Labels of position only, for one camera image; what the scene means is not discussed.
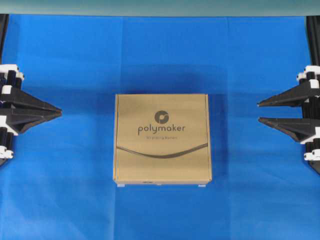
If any blue table cloth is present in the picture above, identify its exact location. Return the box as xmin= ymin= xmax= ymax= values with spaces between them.
xmin=0 ymin=15 xmax=320 ymax=240

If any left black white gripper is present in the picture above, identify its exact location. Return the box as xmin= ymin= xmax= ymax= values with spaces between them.
xmin=0 ymin=63 xmax=63 ymax=169

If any right black frame post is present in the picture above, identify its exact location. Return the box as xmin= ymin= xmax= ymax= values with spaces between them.
xmin=306 ymin=15 xmax=320 ymax=66

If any left black frame post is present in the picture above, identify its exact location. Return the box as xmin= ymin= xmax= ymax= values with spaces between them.
xmin=0 ymin=14 xmax=10 ymax=63

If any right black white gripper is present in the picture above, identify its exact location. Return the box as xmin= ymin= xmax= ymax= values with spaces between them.
xmin=257 ymin=65 xmax=320 ymax=168

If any black frame post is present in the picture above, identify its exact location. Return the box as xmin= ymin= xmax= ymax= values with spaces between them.
xmin=0 ymin=14 xmax=10 ymax=63
xmin=306 ymin=15 xmax=320 ymax=66

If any brown polymaker cardboard box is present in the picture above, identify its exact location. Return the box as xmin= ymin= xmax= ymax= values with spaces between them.
xmin=113 ymin=94 xmax=213 ymax=186

